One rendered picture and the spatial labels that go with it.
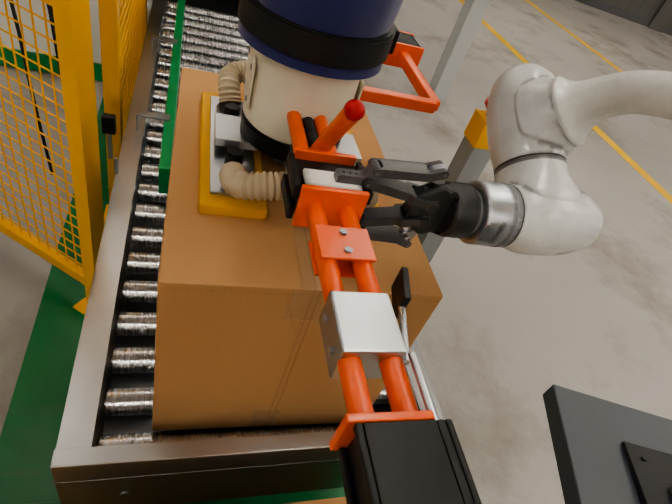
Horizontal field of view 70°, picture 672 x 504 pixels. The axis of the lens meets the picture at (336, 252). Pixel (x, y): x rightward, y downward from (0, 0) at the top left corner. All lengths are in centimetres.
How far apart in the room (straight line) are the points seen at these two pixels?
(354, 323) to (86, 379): 63
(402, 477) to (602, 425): 72
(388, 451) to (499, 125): 53
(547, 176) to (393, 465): 48
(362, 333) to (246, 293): 25
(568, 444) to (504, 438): 95
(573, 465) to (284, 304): 56
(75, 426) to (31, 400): 74
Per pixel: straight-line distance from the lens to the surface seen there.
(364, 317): 44
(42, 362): 172
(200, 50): 226
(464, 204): 63
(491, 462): 184
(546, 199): 70
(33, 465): 157
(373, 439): 37
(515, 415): 199
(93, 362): 98
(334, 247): 50
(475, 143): 121
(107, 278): 111
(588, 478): 96
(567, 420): 100
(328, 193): 55
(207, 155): 81
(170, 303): 65
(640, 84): 73
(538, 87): 76
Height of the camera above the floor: 142
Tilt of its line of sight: 41 degrees down
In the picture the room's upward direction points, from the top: 21 degrees clockwise
